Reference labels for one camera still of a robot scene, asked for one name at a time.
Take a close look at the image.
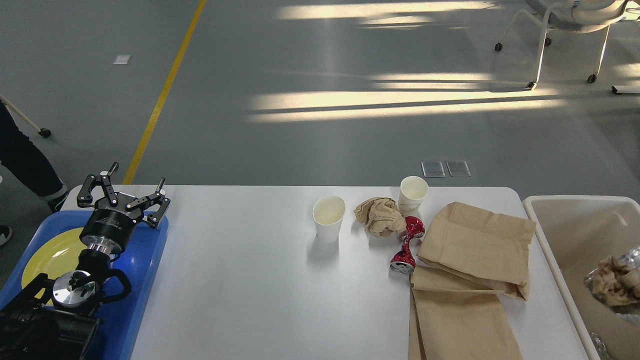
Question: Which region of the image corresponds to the white floor bar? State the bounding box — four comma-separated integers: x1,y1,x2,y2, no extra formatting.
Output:
611,85,640,95

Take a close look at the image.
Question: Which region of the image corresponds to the white frame with casters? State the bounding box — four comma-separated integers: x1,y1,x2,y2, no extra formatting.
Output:
0,93,51,139

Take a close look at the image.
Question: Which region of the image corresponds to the person in dark trousers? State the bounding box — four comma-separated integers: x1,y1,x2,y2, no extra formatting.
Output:
0,102,69,214

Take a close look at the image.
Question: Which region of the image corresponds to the yellow round plate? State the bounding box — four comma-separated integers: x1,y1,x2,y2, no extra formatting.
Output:
22,227,87,287

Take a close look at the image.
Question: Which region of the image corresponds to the white plastic bin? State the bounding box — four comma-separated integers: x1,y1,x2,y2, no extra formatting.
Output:
523,194,640,360

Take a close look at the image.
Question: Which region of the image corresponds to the brown paper bag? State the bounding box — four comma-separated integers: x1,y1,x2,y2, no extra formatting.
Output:
408,266,522,360
417,202,537,301

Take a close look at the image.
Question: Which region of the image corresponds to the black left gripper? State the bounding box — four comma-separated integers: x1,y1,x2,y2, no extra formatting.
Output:
77,161,171,255

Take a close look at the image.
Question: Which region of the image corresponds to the white paper cup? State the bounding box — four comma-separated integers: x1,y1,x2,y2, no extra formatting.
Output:
397,175,430,216
311,195,346,243

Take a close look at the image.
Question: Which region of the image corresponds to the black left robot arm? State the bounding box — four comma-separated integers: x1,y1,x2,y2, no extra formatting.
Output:
1,162,170,360

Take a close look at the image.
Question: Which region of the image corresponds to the white chair on casters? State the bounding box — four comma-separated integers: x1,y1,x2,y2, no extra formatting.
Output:
494,0,629,91

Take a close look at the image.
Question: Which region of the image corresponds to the crumpled brown paper ball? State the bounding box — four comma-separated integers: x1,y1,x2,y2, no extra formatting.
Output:
354,197,407,237

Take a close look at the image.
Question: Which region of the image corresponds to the brown paper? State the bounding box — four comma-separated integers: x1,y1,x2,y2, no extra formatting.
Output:
590,256,640,306

